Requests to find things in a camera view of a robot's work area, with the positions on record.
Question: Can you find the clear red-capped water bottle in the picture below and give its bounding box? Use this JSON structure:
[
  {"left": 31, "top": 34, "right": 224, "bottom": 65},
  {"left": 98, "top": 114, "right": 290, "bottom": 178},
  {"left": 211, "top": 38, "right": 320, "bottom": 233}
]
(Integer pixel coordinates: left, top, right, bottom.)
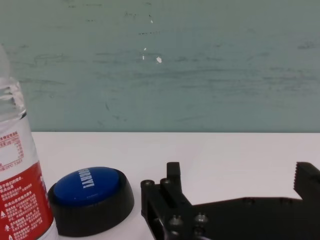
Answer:
[{"left": 0, "top": 43, "right": 60, "bottom": 240}]

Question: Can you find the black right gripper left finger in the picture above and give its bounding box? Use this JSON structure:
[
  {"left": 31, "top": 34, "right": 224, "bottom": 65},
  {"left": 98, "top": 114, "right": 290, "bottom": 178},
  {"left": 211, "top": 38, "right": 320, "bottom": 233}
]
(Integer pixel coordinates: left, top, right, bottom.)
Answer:
[{"left": 140, "top": 161, "right": 196, "bottom": 240}]

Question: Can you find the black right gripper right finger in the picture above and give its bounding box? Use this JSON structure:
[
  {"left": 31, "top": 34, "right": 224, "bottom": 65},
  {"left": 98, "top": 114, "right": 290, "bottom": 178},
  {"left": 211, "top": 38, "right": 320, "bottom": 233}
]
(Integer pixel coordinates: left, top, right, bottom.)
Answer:
[{"left": 292, "top": 161, "right": 320, "bottom": 201}]

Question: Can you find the blue button with black base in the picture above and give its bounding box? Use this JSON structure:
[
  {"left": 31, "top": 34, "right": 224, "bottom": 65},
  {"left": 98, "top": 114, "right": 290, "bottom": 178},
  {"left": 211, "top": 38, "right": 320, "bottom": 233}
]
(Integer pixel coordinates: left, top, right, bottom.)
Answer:
[{"left": 47, "top": 166, "right": 135, "bottom": 237}]

